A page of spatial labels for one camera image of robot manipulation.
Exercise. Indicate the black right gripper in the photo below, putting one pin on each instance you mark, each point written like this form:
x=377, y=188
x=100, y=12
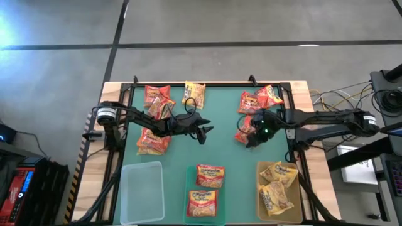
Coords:
x=264, y=125

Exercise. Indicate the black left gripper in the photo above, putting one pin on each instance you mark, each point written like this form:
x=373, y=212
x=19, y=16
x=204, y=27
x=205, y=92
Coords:
x=186, y=124

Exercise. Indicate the red Maruchan pack yellow band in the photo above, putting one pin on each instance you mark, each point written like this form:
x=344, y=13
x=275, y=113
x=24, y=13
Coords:
x=243, y=135
x=202, y=203
x=210, y=175

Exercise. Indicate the yellow Maruchan noodle pack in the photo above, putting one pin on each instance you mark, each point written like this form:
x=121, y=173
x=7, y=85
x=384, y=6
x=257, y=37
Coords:
x=279, y=172
x=274, y=197
x=194, y=94

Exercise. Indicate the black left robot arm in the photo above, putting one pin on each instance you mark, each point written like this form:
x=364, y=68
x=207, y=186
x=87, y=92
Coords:
x=138, y=114

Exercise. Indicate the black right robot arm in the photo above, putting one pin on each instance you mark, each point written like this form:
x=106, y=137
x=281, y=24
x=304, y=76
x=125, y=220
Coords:
x=329, y=117

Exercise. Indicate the green translucent plastic tray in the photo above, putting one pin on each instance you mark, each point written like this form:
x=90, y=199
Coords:
x=190, y=185

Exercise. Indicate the brown tray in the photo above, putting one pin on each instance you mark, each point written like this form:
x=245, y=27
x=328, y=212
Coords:
x=295, y=201

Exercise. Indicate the clear plastic tray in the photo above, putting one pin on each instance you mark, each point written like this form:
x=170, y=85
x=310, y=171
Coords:
x=143, y=194

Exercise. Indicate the white box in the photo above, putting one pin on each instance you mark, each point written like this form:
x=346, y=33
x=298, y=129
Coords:
x=358, y=166

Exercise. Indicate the black equipment cart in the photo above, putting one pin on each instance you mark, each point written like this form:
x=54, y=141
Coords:
x=386, y=81

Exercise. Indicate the yellow-black hazard tape strip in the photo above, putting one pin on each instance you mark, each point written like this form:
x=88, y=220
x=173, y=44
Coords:
x=75, y=182

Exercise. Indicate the keyboard with coloured keys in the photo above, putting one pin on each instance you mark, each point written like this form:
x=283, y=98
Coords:
x=396, y=177

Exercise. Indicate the red and black device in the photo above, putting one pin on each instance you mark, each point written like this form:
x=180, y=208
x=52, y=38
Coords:
x=19, y=191

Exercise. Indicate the small black box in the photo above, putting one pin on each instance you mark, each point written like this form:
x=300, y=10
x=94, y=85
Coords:
x=6, y=133

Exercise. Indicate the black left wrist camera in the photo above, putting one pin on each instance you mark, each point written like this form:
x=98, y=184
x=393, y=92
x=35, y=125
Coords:
x=201, y=138

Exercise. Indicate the black frame clamp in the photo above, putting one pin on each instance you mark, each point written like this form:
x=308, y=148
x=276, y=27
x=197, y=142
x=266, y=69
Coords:
x=252, y=80
x=135, y=80

